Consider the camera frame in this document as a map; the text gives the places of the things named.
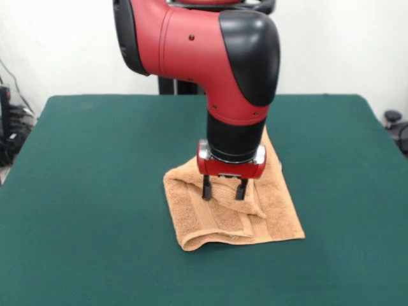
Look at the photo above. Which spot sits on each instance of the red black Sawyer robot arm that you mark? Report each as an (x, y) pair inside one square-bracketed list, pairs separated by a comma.
[(191, 44)]

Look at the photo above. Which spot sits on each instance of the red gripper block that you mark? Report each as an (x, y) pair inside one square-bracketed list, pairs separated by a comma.
[(232, 169)]

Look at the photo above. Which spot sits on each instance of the black box with red light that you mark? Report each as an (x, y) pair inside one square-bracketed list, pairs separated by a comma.
[(4, 108)]

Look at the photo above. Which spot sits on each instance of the tan terry towel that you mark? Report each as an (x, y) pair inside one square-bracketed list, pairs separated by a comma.
[(191, 220)]

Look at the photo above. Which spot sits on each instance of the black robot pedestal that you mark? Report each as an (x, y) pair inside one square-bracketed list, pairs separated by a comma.
[(165, 86)]

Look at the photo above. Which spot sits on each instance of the dark green table cloth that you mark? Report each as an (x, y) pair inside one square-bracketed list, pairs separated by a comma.
[(95, 191)]

